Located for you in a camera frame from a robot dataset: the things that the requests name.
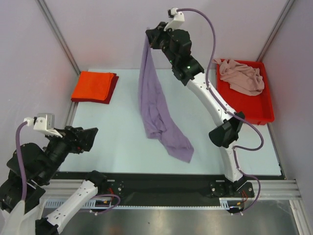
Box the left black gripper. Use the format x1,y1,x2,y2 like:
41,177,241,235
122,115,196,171
40,123,99,181

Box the purple t-shirt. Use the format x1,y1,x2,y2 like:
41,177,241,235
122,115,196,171
138,37,194,163

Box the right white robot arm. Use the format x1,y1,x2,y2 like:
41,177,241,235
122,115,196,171
145,22,246,196

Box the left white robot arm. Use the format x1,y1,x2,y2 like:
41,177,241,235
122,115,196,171
0,126,108,235

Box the folded dark red t-shirt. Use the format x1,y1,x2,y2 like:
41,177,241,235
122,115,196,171
71,73,119,105

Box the crumpled pink t-shirt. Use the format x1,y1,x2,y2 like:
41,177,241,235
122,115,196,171
212,59,265,96

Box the red plastic bin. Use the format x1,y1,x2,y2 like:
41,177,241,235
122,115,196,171
216,60,275,125

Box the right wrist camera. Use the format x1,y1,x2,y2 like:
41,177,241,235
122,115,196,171
164,8,185,31

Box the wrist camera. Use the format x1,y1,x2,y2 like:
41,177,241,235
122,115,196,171
164,8,185,31
24,113,62,138

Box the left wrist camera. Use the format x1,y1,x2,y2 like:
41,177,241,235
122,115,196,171
24,113,62,138

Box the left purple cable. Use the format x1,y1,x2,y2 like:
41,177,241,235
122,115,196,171
15,121,31,203

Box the purple cable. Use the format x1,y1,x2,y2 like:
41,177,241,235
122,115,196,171
178,8,265,216
15,121,31,203

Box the white slotted cable duct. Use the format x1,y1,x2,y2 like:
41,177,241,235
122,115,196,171
46,197,245,210

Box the left aluminium corner post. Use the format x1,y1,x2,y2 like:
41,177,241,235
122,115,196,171
35,0,81,75

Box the aluminium corner post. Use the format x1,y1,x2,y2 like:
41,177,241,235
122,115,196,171
35,0,81,75
256,0,296,62

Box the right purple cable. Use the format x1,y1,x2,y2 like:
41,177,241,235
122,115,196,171
178,8,265,216

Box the right aluminium corner post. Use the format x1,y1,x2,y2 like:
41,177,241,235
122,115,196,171
256,0,296,62

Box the aluminium frame rail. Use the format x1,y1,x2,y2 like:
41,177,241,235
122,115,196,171
43,179,302,200

